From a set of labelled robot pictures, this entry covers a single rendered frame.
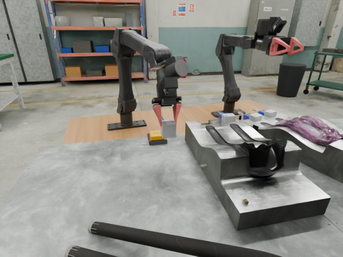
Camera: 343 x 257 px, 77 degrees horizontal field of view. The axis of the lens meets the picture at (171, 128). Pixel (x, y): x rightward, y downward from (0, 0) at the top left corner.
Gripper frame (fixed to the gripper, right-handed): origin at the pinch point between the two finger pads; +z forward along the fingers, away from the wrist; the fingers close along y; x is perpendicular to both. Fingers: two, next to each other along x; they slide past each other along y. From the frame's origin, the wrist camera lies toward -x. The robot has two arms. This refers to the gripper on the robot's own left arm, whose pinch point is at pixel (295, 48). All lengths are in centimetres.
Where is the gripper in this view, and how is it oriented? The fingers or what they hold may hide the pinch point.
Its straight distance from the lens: 96.1
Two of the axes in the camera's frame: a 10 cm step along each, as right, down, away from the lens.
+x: -0.1, 9.0, 4.4
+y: 9.6, -1.2, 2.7
